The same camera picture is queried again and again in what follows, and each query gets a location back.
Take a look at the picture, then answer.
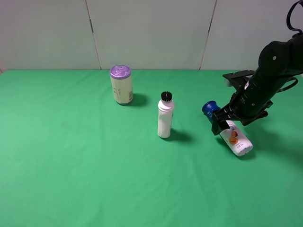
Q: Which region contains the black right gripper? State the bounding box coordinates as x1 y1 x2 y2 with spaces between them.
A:
212 99 269 136

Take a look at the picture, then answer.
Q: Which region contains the blue white yogurt bottle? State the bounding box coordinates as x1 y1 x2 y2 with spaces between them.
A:
202 101 253 157

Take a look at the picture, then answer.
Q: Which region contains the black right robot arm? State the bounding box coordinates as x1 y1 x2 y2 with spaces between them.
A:
212 34 303 135

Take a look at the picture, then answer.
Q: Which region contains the white bottle black brush cap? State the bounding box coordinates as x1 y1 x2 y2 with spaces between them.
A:
158 91 175 139

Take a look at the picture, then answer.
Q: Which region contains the purple topped cylinder roll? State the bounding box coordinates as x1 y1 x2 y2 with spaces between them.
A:
109 65 133 105

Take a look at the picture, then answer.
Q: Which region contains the green table cloth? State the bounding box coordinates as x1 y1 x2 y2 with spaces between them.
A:
0 70 303 227

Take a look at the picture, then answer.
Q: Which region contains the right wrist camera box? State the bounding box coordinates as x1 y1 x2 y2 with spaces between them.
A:
223 70 255 90

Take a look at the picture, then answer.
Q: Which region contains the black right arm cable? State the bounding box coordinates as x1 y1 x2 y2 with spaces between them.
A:
279 0 303 92

